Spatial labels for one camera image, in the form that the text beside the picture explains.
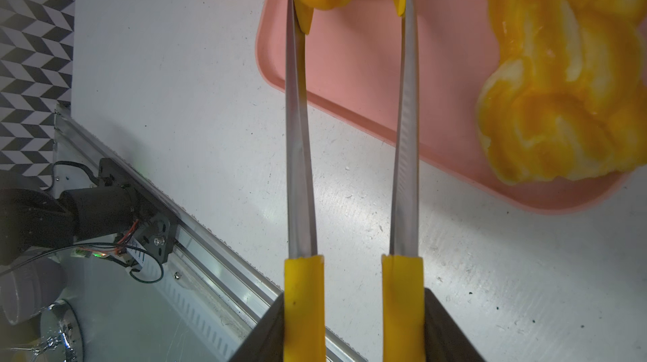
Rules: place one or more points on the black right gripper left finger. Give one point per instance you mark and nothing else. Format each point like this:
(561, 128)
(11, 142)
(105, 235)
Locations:
(265, 343)

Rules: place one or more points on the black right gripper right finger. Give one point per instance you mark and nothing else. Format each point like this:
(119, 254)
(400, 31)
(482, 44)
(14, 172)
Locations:
(444, 340)

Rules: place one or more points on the yellow metal tongs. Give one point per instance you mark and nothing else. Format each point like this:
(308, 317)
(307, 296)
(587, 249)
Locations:
(354, 266)

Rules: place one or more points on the twisted braided bread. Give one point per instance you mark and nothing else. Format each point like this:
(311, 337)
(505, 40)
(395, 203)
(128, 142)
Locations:
(568, 99)

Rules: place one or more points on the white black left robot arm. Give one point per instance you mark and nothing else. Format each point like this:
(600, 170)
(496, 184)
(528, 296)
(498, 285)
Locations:
(31, 217)

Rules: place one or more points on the aluminium front rail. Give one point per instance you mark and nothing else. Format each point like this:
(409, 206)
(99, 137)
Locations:
(216, 293)

